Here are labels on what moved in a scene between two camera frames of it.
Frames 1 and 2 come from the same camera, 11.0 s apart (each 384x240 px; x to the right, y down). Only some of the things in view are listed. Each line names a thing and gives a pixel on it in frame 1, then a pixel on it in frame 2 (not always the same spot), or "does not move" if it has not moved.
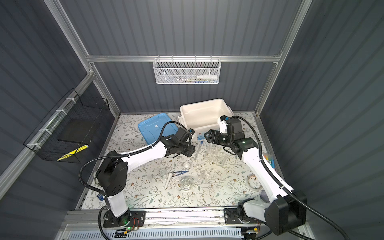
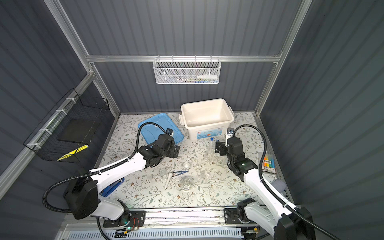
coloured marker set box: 270,159 does not move
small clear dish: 186,183 does not move
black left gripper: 191,151 -> 173,153
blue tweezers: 180,173 does not move
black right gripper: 213,132 -> 221,145
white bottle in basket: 208,76 does not move
